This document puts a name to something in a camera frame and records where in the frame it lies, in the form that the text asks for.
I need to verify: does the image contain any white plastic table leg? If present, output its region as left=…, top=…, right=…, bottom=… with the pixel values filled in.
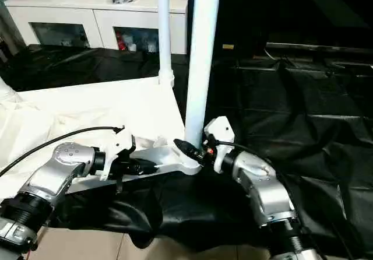
left=0, top=76, right=23, bottom=103
left=156, top=0, right=176, bottom=88
left=182, top=0, right=223, bottom=151

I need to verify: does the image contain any black work mat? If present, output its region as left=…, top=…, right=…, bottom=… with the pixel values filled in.
left=0, top=41, right=373, bottom=258

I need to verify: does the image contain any dark low shelf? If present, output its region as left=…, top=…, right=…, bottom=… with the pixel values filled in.
left=265, top=42, right=373, bottom=57

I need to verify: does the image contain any white cabinet with glass doors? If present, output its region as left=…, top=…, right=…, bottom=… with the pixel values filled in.
left=3, top=0, right=194, bottom=55

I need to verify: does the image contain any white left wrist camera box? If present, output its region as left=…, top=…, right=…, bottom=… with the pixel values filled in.
left=103, top=128, right=137, bottom=181

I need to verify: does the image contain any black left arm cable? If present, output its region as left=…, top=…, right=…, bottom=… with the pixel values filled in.
left=0, top=125, right=126, bottom=178

